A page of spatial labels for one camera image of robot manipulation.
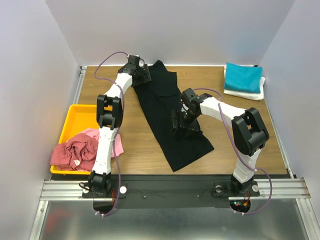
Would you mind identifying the black t shirt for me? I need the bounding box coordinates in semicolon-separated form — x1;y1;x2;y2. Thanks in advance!
132;59;215;173

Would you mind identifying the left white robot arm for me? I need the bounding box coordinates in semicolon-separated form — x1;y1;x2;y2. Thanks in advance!
88;55;151;194

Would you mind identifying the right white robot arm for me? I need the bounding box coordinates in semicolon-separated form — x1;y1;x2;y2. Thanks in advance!
171;88;270;194

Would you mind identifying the yellow plastic bin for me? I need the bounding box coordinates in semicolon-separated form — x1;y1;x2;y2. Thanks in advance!
50;104;100;175

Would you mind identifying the light pink t shirt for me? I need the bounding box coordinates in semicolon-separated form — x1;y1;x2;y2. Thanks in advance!
81;128;124;158

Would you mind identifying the teal folded t shirt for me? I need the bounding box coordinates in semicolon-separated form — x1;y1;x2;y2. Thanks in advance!
224;62;263;94

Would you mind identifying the white folded t shirt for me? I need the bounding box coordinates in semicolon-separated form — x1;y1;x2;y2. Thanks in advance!
223;76;266;101

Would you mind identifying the dark red t shirt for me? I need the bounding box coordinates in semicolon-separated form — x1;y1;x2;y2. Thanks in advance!
50;133;98;172

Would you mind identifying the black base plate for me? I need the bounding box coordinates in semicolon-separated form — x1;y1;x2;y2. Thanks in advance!
80;174;260;211

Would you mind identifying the aluminium frame rail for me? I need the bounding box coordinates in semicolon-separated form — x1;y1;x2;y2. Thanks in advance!
28;65;88;240

